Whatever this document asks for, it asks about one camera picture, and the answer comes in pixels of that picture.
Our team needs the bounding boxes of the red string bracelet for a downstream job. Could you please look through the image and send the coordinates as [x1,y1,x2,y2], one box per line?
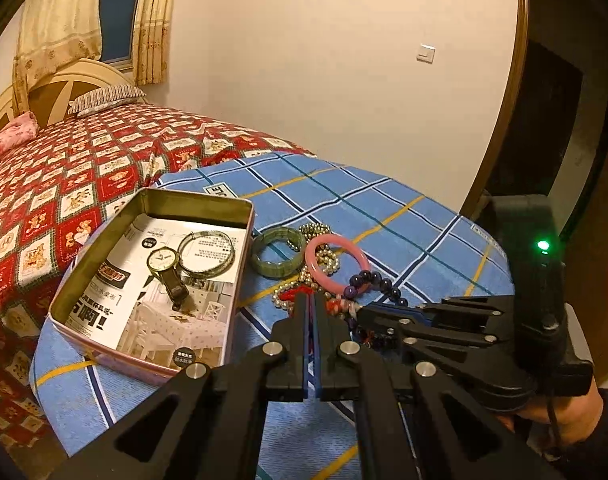
[284,284,359,317]

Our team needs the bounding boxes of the striped pillow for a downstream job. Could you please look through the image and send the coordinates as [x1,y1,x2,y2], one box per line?
[66,84,148,116]

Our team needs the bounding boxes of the pink metal tin box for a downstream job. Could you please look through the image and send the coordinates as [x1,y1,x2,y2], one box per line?
[46,187,257,387]

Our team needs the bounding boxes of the blue plaid towel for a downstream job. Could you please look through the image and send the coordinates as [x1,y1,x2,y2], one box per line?
[29,152,516,480]

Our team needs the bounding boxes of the cream wooden headboard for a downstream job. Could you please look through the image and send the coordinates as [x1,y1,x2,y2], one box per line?
[0,57,136,144]

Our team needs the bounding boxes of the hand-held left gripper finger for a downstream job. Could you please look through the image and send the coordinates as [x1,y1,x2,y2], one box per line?
[312,292,570,480]
[49,292,315,480]

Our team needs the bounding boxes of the dark wooden door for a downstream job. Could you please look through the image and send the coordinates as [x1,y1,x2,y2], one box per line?
[481,35,608,387]

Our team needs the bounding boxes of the pink bangle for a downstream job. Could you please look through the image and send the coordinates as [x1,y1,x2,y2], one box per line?
[304,233,371,295]

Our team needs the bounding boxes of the clear green bangle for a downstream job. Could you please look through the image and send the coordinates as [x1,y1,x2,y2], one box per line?
[176,230,237,277]

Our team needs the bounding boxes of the printed paper leaflet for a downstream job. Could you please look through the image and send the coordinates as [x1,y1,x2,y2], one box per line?
[71,214,248,367]

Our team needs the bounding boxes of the narrow beige floral curtain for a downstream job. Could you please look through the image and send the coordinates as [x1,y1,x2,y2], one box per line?
[132,0,183,86]

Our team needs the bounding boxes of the pink floral pillow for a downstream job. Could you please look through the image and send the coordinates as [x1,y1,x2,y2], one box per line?
[0,111,39,166]

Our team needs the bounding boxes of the red patterned bed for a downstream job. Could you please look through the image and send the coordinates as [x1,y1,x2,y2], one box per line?
[0,97,316,457]

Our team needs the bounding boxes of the window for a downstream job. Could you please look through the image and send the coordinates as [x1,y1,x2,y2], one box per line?
[97,0,148,74]

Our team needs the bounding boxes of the gold wristwatch with dark strap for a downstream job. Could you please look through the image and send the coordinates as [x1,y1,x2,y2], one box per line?
[145,247,191,312]

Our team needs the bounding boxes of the metallic bead bracelet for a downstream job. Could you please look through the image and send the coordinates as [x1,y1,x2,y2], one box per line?
[297,221,336,242]

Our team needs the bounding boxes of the brown wooden door frame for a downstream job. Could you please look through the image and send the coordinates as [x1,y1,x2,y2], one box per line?
[458,0,531,220]

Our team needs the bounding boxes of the person's right hand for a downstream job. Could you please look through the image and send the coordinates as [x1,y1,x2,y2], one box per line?
[511,389,606,462]

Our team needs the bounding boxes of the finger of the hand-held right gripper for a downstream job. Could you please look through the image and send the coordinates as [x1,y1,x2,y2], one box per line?
[356,309,517,387]
[370,295,519,334]

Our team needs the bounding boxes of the green jade bracelet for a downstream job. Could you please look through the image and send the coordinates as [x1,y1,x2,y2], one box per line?
[250,226,308,276]

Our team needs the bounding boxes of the dark purple bead bracelet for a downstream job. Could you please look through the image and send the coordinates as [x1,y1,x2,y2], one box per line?
[341,269,410,354]

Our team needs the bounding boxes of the wide beige floral curtain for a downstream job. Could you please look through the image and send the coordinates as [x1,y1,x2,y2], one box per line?
[13,0,108,106]

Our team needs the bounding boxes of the pearl necklace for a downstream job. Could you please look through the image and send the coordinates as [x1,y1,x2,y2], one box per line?
[270,242,343,312]

